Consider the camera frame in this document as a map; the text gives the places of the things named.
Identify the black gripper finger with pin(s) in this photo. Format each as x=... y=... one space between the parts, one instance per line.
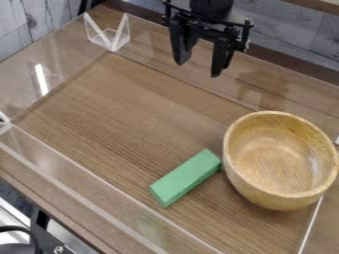
x=223 y=54
x=183 y=40

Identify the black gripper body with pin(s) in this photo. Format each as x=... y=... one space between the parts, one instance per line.
x=212 y=14

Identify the green rectangular block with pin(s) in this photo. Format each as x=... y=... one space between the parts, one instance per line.
x=171 y=187

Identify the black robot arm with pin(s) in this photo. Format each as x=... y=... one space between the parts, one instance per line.
x=208 y=34

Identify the wooden bowl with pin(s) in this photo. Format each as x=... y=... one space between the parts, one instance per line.
x=281 y=160

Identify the clear acrylic corner bracket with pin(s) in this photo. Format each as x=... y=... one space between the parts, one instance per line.
x=110 y=39

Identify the black table leg bracket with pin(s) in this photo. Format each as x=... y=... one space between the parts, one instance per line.
x=50 y=244

